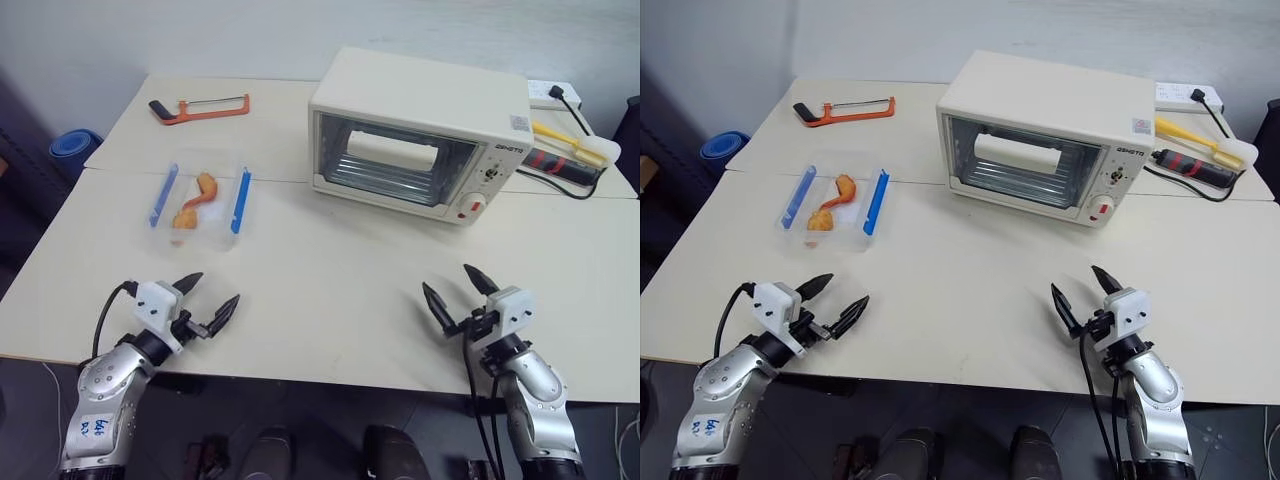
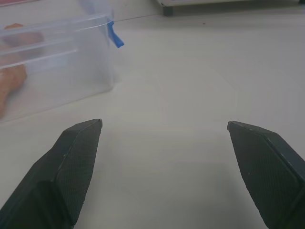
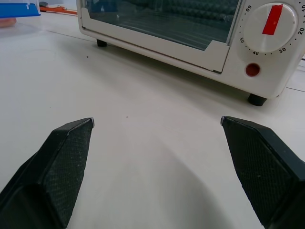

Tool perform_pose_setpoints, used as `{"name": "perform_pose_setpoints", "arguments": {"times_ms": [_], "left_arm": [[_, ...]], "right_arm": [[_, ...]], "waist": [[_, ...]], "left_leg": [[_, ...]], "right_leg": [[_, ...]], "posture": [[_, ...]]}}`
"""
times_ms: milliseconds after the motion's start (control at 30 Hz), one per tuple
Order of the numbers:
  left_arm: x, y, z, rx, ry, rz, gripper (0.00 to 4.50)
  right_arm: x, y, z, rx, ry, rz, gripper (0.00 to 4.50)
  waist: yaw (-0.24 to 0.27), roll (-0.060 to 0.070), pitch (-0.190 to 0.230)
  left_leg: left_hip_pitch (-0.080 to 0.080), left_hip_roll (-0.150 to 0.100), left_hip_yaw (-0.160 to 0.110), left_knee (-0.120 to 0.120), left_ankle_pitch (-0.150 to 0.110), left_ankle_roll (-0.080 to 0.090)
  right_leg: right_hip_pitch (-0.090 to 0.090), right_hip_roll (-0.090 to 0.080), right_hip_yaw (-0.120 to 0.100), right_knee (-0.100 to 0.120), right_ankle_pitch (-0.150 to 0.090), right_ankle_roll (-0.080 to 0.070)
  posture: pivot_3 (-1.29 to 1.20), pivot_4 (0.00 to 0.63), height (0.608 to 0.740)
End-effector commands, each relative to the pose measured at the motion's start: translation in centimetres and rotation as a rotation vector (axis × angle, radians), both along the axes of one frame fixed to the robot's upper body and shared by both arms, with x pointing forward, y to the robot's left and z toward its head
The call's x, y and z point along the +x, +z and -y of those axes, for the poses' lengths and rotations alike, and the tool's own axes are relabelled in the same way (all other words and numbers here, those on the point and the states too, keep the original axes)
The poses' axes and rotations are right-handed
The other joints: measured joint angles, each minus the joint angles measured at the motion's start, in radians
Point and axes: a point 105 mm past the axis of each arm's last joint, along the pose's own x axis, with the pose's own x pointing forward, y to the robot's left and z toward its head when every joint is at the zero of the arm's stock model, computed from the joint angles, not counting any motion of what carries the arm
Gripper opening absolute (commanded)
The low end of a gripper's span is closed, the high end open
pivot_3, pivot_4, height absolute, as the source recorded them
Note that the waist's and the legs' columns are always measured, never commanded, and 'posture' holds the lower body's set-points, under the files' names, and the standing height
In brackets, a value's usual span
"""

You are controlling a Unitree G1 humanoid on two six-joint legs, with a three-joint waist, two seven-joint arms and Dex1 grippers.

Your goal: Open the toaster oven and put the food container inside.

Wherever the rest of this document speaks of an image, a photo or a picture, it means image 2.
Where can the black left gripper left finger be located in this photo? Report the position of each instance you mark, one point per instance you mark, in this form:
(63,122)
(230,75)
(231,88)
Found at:
(62,171)

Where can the blue container lid clasp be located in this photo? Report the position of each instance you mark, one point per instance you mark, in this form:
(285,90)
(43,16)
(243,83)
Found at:
(115,35)

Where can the clear plastic storage box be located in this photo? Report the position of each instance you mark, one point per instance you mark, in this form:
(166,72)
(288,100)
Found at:
(54,64)

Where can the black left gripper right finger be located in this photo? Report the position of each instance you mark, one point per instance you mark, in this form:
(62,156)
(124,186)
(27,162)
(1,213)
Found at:
(267,171)

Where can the orange-brown bread piece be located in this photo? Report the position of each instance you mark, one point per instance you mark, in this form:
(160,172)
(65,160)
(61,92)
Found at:
(10,83)

